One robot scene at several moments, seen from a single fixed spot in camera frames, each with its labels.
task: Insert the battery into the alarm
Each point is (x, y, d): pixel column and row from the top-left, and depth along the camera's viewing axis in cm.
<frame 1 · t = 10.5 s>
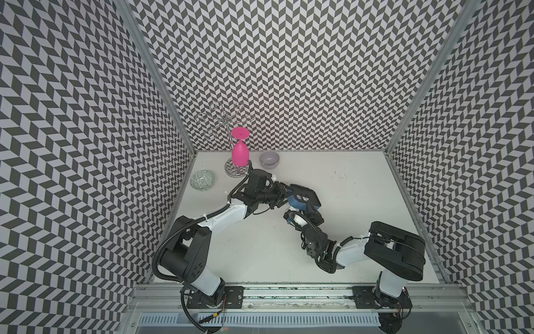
left hand: (295, 195, 82), fingers open
right hand: (307, 205, 84), fingers open
pink wine glass: (240, 151, 91), point 23 cm above the table
grey small bowl: (269, 159, 110), point 6 cm above the table
green patterned dish: (201, 180, 106), point 3 cm above the table

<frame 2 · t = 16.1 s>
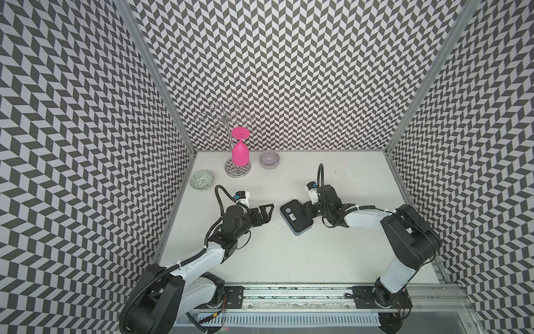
left hand: (266, 208, 84), fingers open
right hand: (303, 209, 93), fingers closed
the named things where they were.

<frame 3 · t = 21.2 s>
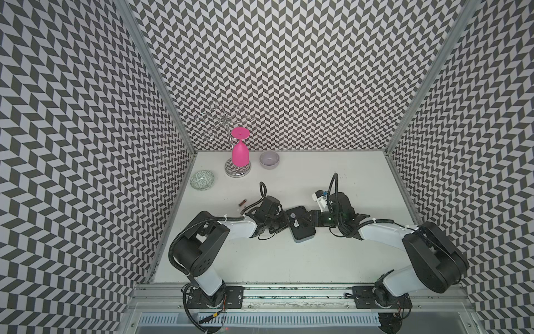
left hand: (292, 224, 89), fingers open
right hand: (303, 221, 86), fingers open
blue alarm clock: (300, 226, 89), point 3 cm above the table
the other named things where they were.

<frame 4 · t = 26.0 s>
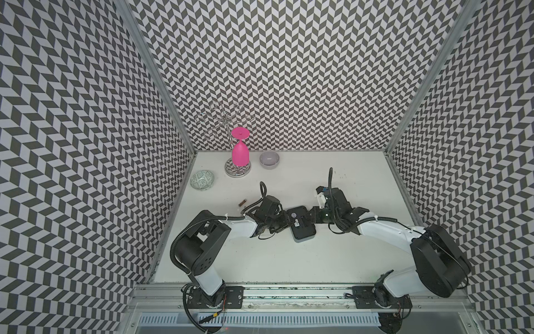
left hand: (293, 224, 89), fingers open
right hand: (306, 217, 87), fingers closed
the named things where they were.

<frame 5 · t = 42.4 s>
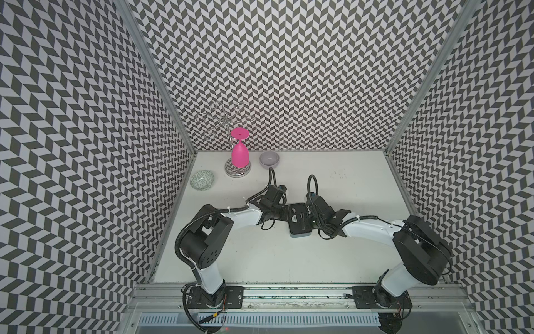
left hand: (290, 215, 92), fingers open
right hand: (304, 224, 90), fingers closed
the named things where they were.

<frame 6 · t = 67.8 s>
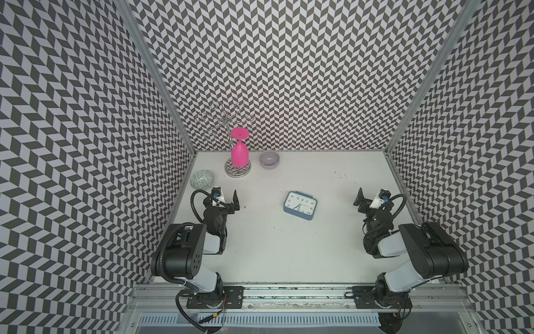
left hand: (224, 191, 91), fingers open
right hand: (370, 193, 88), fingers open
blue alarm clock: (300, 204, 96), point 4 cm above the table
the other named things where they were.

